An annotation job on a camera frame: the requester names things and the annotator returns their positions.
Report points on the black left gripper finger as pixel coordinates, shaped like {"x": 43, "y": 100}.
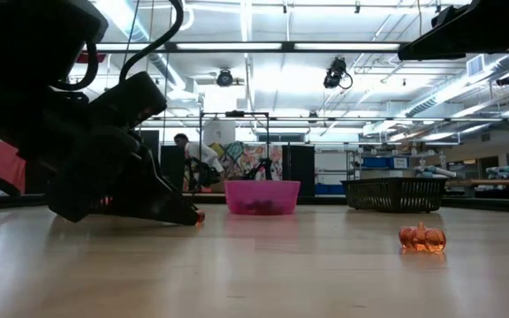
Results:
{"x": 157, "y": 203}

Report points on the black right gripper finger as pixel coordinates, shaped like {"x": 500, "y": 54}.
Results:
{"x": 453, "y": 40}

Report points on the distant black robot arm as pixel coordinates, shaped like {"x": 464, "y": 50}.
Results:
{"x": 261, "y": 170}

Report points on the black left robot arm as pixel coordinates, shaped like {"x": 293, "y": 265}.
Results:
{"x": 25, "y": 44}

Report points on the white ceiling air vent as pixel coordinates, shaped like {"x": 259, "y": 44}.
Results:
{"x": 475, "y": 67}

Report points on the small black ceiling fixture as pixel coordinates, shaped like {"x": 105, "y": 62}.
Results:
{"x": 506, "y": 79}

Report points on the person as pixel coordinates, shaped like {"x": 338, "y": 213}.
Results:
{"x": 199, "y": 152}

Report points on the red cloth panel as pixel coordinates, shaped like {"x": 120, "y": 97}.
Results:
{"x": 7, "y": 165}

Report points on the colourful patchwork quilt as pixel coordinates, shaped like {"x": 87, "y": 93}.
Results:
{"x": 245, "y": 154}

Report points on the pink plastic bowl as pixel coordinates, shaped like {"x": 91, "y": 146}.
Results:
{"x": 261, "y": 192}

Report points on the blue storage bins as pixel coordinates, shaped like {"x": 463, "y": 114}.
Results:
{"x": 376, "y": 162}

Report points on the wooden workbench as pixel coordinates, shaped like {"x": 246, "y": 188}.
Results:
{"x": 502, "y": 182}

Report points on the black slotted plastic basket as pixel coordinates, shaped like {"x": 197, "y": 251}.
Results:
{"x": 393, "y": 194}

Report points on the black overhead crossbar with lights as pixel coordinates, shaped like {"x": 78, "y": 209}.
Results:
{"x": 287, "y": 46}

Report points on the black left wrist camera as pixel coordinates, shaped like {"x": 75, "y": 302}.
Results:
{"x": 126, "y": 101}

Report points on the black tubular stand frame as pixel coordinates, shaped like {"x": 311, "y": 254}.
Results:
{"x": 234, "y": 113}

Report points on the black ceiling-mounted camera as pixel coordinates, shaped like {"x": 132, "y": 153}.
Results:
{"x": 336, "y": 73}
{"x": 224, "y": 78}

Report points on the black aluminium table frame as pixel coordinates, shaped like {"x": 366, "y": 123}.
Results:
{"x": 325, "y": 199}

